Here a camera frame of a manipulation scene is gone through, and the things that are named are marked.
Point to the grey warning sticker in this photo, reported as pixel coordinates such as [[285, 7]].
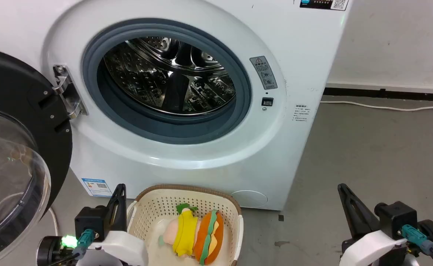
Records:
[[263, 72]]

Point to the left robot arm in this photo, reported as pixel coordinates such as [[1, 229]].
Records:
[[52, 251]]

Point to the grey rubber door gasket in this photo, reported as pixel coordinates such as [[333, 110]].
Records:
[[135, 118]]

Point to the stainless steel drum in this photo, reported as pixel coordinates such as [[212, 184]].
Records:
[[172, 77]]

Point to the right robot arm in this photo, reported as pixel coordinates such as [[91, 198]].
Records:
[[432, 232]]

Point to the orange hamburger plush toy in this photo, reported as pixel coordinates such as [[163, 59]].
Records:
[[210, 238]]

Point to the chrome door hinge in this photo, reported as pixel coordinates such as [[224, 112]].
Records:
[[66, 92]]

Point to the black baseboard strip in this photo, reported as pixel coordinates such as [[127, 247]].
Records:
[[386, 93]]

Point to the cream plastic laundry basket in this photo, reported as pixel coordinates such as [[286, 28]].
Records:
[[153, 210]]

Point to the white front-load washing machine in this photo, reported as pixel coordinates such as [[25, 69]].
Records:
[[186, 162]]

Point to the black QR code label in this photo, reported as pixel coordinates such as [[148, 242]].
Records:
[[323, 4]]

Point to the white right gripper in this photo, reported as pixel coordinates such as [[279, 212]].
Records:
[[371, 247]]

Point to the blue energy label sticker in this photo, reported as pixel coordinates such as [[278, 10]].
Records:
[[96, 187]]

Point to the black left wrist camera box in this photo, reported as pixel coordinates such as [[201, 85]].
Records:
[[90, 221]]

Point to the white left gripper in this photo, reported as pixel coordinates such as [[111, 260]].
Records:
[[124, 247]]

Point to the round filter cover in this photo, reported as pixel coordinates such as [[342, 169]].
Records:
[[249, 198]]

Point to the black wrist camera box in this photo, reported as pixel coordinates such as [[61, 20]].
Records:
[[395, 216], [90, 221]]

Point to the black door latch socket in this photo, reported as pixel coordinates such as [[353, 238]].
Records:
[[267, 101]]

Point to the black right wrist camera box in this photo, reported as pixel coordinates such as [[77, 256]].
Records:
[[395, 216]]

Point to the yellow and pink plush toy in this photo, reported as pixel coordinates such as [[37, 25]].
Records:
[[185, 231]]

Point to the black washer door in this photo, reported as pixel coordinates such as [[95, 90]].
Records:
[[13, 147]]

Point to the small white text sticker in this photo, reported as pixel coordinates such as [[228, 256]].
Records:
[[301, 113]]

